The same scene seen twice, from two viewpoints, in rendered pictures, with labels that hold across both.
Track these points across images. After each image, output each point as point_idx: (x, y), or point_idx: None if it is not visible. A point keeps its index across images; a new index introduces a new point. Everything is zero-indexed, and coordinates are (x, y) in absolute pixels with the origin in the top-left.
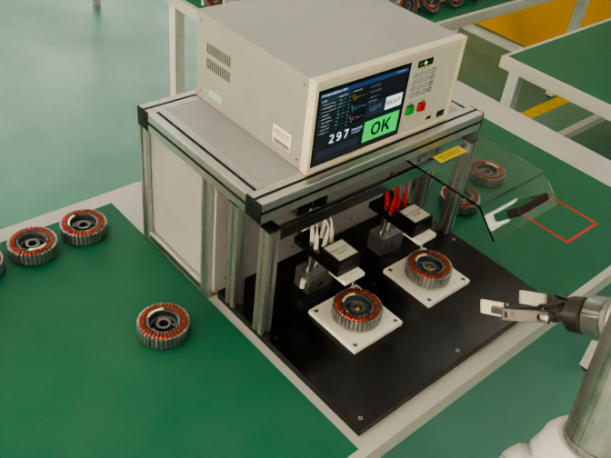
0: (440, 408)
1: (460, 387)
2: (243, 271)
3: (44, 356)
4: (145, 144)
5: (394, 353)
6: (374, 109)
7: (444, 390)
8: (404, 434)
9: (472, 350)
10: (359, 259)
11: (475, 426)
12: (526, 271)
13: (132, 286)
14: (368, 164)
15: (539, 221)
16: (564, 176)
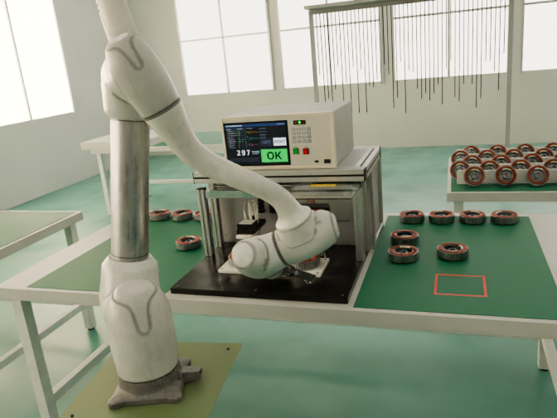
0: (220, 310)
1: (235, 304)
2: (217, 225)
3: (152, 239)
4: None
5: (231, 279)
6: (265, 143)
7: (226, 300)
8: (191, 307)
9: (261, 293)
10: (253, 230)
11: None
12: (372, 291)
13: None
14: (260, 173)
15: (441, 280)
16: (525, 273)
